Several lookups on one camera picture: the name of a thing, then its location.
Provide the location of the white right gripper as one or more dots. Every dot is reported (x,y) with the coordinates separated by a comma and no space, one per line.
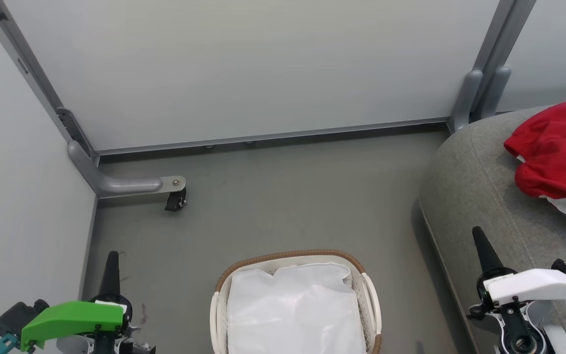
(533,287)

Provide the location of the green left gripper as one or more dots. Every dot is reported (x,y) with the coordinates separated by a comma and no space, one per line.
(74,317)

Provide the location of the red and white garment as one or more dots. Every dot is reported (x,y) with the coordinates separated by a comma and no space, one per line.
(558,152)

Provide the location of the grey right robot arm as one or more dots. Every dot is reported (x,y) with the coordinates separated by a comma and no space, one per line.
(523,334)

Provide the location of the white laundry basket brown rim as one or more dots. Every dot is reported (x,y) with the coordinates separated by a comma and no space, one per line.
(369,300)

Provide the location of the grey fabric sofa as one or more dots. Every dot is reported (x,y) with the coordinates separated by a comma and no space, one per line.
(469,196)

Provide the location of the black caster wheel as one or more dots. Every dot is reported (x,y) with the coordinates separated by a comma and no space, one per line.
(176,200)

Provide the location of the grey partition foot bracket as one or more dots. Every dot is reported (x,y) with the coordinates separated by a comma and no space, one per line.
(116,184)

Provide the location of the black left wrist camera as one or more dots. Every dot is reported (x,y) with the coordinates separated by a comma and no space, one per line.
(17,317)

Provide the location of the grey partition post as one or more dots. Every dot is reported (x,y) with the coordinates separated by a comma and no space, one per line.
(489,69)
(32,73)

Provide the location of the grey partition bottom rail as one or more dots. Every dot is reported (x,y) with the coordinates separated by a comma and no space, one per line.
(273,136)

